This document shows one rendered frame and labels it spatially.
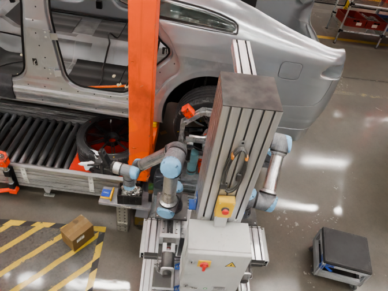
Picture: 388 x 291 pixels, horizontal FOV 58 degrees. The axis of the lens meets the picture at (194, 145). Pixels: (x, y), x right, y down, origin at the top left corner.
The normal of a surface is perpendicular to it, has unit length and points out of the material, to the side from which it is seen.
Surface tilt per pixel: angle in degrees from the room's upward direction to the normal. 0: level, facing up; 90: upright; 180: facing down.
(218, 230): 0
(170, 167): 82
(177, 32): 80
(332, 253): 0
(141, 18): 90
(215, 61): 90
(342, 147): 0
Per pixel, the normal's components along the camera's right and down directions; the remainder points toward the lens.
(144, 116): -0.07, 0.69
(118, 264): 0.12, -0.71
